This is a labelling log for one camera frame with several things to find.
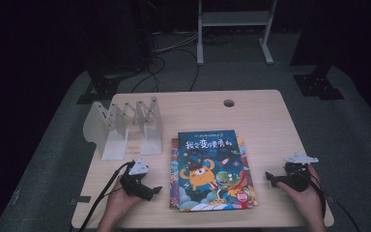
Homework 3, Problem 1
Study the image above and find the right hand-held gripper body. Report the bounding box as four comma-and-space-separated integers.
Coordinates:
270, 153, 320, 193

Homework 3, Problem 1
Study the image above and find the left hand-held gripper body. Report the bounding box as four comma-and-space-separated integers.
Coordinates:
119, 158, 156, 201

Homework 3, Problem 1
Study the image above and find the red hardcover picture book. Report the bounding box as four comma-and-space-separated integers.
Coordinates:
236, 135, 259, 207

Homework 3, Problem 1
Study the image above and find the white expandable book rack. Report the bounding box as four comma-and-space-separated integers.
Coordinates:
82, 96, 164, 161

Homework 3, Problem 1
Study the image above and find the dark blue monster picture book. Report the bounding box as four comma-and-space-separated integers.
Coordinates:
177, 129, 255, 213

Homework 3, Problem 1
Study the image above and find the person's right hand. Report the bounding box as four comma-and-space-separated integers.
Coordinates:
275, 164, 325, 225

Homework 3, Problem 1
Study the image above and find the person's left hand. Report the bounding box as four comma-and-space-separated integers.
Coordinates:
105, 175, 144, 224

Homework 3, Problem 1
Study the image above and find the black tape strip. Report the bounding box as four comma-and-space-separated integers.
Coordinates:
71, 195, 92, 206

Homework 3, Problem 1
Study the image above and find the black stand base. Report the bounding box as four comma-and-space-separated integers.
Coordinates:
76, 72, 121, 105
292, 63, 346, 101

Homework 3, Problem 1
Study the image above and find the white metal stand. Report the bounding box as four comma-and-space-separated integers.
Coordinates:
196, 0, 278, 66

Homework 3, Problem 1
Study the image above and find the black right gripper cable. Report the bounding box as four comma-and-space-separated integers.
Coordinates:
302, 170, 362, 232

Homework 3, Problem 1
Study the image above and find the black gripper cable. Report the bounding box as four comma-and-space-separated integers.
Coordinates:
302, 170, 362, 232
77, 160, 136, 232

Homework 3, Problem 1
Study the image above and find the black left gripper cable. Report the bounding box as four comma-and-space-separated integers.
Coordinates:
77, 160, 136, 232

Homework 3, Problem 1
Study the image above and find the black floor cable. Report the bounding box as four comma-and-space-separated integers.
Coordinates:
130, 47, 201, 94

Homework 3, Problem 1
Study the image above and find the white floor cable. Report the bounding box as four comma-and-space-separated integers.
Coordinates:
154, 31, 201, 55

